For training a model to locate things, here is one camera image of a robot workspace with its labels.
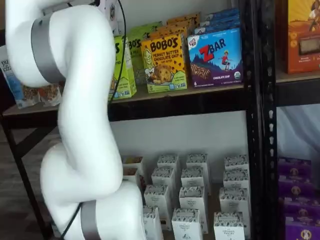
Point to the blue Zbar chocolate chip box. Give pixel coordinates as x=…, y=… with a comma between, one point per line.
x=215, y=57
x=220, y=23
x=223, y=11
x=222, y=17

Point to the yellow Bobo's peanut butter box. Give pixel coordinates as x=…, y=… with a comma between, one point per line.
x=180, y=22
x=170, y=31
x=185, y=15
x=162, y=62

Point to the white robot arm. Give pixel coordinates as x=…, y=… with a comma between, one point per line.
x=82, y=112

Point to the green Bobo's apple pie box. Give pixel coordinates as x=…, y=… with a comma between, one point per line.
x=126, y=80
x=140, y=55

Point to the white organic pantry box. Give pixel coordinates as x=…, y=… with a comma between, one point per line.
x=234, y=200
x=193, y=178
x=236, y=179
x=168, y=162
x=157, y=202
x=229, y=226
x=186, y=225
x=236, y=163
x=192, y=200
x=162, y=178
x=197, y=162
x=153, y=222

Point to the white box with granola picture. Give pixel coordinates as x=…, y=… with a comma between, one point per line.
x=133, y=162
x=130, y=175

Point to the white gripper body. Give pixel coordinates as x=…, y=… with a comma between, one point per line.
x=111, y=15

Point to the orange purely elizabeth granola bag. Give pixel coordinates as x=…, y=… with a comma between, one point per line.
x=50, y=96

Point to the blue purely elizabeth granola bag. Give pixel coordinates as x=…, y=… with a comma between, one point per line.
x=15, y=92

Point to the white plastic sheet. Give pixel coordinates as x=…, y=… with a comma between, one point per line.
x=297, y=130

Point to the black metal shelf rack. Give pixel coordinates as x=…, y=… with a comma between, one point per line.
x=175, y=103
x=297, y=92

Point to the purple box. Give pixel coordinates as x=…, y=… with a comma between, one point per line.
x=295, y=166
x=302, y=207
x=302, y=230
x=296, y=187

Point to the large orange box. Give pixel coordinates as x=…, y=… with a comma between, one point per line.
x=302, y=30

